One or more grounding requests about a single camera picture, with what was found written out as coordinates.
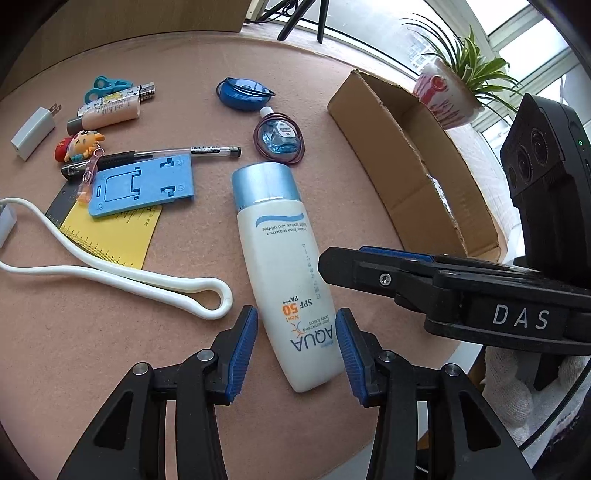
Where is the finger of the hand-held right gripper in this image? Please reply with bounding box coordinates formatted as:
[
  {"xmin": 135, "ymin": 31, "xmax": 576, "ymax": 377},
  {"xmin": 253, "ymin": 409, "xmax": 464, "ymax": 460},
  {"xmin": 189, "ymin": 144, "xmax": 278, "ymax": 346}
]
[
  {"xmin": 358, "ymin": 246, "xmax": 537, "ymax": 278},
  {"xmin": 318, "ymin": 247, "xmax": 468, "ymax": 320}
]

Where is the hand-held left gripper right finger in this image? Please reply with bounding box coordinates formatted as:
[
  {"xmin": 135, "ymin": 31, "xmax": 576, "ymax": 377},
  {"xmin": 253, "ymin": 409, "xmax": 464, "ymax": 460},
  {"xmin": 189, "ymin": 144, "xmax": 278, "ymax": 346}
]
[{"xmin": 335, "ymin": 307, "xmax": 536, "ymax": 480}]

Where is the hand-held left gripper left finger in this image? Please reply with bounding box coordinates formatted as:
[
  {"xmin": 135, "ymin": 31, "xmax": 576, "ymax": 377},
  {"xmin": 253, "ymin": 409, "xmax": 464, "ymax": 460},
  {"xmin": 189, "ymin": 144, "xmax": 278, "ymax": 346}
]
[{"xmin": 55, "ymin": 305, "xmax": 259, "ymax": 480}]

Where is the white sunscreen bottle blue cap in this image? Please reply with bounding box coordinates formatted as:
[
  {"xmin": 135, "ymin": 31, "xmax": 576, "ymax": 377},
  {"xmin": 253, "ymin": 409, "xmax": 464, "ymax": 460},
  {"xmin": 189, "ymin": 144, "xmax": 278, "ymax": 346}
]
[{"xmin": 231, "ymin": 162, "xmax": 347, "ymax": 394}]

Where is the brown cardboard box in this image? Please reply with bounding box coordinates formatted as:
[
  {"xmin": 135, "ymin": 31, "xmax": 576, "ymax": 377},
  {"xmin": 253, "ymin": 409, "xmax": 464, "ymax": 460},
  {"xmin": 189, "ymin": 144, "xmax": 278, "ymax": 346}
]
[{"xmin": 327, "ymin": 69, "xmax": 509, "ymax": 266}]

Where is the white massager with grey balls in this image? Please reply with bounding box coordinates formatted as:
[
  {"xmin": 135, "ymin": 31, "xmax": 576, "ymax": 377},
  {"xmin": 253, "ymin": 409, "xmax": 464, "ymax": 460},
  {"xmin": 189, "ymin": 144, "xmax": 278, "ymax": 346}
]
[{"xmin": 0, "ymin": 198, "xmax": 233, "ymax": 320}]

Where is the blue glass eye-drop bottle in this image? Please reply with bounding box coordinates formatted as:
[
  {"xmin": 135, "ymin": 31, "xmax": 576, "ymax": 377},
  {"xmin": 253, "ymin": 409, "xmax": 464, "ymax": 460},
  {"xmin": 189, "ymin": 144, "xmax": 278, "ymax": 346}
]
[{"xmin": 256, "ymin": 106, "xmax": 301, "ymax": 155}]

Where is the yellow and black ruler card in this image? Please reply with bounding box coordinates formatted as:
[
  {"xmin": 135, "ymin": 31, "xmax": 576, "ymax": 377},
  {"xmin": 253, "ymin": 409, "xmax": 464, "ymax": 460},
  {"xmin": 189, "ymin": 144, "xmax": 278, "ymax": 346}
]
[{"xmin": 45, "ymin": 182, "xmax": 163, "ymax": 269}]

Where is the maroon hair tie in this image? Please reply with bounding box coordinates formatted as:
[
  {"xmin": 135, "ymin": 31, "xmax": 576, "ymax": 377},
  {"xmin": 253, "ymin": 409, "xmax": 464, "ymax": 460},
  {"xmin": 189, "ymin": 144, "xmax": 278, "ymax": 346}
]
[{"xmin": 252, "ymin": 112, "xmax": 306, "ymax": 166}]

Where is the blue plastic phone stand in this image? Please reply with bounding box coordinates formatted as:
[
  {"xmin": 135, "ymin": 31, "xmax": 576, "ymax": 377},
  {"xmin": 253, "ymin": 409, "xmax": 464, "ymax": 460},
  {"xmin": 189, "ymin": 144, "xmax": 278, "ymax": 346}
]
[{"xmin": 88, "ymin": 154, "xmax": 197, "ymax": 217}]

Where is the clear gel pen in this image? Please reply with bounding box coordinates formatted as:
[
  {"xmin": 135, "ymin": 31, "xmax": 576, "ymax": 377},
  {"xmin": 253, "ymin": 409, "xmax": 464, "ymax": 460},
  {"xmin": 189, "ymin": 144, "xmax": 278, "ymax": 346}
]
[{"xmin": 98, "ymin": 144, "xmax": 242, "ymax": 166}]

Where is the blue round tape measure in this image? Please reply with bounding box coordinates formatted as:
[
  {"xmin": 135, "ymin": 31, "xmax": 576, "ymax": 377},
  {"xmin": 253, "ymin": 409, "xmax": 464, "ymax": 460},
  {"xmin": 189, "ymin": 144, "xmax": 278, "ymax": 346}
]
[{"xmin": 217, "ymin": 76, "xmax": 275, "ymax": 112}]

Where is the small black tube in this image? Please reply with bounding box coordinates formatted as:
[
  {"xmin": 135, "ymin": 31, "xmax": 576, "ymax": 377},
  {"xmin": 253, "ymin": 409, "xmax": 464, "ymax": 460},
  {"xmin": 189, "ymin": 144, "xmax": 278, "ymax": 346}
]
[{"xmin": 61, "ymin": 163, "xmax": 100, "ymax": 182}]

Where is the cartoon doll keychain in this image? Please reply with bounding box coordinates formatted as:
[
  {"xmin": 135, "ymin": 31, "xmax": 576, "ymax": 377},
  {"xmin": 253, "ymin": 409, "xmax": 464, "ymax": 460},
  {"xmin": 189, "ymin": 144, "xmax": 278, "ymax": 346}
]
[{"xmin": 55, "ymin": 129, "xmax": 108, "ymax": 205}]

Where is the peach lotion tube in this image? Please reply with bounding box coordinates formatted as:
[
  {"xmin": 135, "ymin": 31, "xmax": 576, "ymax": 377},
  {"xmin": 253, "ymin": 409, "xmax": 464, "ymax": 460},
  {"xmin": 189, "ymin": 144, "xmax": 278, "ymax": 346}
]
[{"xmin": 67, "ymin": 92, "xmax": 140, "ymax": 134}]

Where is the patterned white lighter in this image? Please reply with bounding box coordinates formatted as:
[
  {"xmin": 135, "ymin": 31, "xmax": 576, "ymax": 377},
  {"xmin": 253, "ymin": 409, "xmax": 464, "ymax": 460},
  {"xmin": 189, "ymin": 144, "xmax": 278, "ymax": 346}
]
[{"xmin": 104, "ymin": 82, "xmax": 156, "ymax": 106}]

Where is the teal small clip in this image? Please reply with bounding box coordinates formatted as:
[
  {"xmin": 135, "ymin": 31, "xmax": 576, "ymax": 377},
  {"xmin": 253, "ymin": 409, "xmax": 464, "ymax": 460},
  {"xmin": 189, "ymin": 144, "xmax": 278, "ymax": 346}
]
[{"xmin": 84, "ymin": 75, "xmax": 132, "ymax": 103}]

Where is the white charger plug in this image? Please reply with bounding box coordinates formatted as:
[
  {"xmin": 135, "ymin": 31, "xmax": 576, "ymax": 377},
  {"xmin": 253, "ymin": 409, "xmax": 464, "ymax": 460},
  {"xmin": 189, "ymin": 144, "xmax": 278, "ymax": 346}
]
[{"xmin": 10, "ymin": 104, "xmax": 62, "ymax": 161}]

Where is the person's right forearm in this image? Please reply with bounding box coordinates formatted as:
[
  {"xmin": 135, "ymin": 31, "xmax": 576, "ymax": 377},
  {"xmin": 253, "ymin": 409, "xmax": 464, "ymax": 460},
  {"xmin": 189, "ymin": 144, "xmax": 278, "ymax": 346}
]
[{"xmin": 519, "ymin": 397, "xmax": 589, "ymax": 469}]

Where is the person's right hand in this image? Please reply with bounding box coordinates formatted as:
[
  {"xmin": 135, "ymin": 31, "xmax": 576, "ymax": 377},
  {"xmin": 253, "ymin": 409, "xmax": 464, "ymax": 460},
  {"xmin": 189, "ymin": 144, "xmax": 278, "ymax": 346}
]
[{"xmin": 480, "ymin": 346, "xmax": 588, "ymax": 428}]

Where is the white checked cloth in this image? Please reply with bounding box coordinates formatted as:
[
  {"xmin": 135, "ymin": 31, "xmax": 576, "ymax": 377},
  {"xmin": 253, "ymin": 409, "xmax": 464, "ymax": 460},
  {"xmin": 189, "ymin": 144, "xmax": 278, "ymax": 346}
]
[{"xmin": 450, "ymin": 122, "xmax": 527, "ymax": 259}]

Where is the potted spider plant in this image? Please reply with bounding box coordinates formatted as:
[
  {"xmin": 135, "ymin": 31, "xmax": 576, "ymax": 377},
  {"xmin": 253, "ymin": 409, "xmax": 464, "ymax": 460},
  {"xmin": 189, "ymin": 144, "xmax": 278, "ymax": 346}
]
[{"xmin": 402, "ymin": 18, "xmax": 525, "ymax": 131}]

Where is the black tripod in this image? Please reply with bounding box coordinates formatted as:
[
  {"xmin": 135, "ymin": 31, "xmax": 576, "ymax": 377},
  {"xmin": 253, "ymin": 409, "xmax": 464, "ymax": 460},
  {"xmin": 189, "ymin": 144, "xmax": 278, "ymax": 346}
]
[{"xmin": 277, "ymin": 0, "xmax": 331, "ymax": 44}]

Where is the pink felt tablecloth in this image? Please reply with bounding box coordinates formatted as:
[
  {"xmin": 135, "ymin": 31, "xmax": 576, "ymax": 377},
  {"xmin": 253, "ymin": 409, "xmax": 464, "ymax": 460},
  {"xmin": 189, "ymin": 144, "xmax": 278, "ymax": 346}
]
[{"xmin": 0, "ymin": 28, "xmax": 509, "ymax": 480}]

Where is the wooden board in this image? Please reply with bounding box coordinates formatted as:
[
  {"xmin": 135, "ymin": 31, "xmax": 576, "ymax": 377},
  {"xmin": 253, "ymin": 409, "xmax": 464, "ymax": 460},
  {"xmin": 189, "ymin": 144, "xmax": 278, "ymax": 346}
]
[{"xmin": 9, "ymin": 0, "xmax": 259, "ymax": 93}]

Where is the black cable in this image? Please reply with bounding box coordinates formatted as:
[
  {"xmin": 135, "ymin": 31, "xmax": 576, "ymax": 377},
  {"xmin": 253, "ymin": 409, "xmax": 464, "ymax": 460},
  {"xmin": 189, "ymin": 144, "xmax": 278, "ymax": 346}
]
[{"xmin": 245, "ymin": 0, "xmax": 305, "ymax": 24}]

